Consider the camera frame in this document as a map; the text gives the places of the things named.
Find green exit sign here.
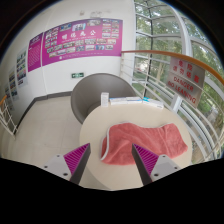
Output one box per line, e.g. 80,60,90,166
70,72,85,80

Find grey tub chair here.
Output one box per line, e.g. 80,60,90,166
70,73,139,125

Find metal danger warning sign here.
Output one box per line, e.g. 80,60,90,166
165,72,203,108

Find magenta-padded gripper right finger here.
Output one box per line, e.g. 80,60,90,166
131,143,182,186

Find flat white blue box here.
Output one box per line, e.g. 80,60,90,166
109,96,128,106
125,96,144,105

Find short white stair railing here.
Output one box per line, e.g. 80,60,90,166
0,94,18,137

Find large magenta photo poster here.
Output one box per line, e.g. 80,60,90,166
41,18,124,67

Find coral pink towel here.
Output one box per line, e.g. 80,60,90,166
99,122,189,166

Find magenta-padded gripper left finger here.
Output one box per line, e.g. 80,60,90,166
42,143,92,185

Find metal sign red characters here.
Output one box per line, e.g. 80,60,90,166
168,56,206,89

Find white photo wall poster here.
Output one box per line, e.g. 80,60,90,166
16,47,29,88
8,66,19,101

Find flat white teal box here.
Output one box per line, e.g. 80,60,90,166
141,97,165,110

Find small upright white box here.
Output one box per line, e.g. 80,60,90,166
100,92,110,108

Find narrow magenta text poster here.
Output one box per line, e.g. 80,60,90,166
27,32,44,73

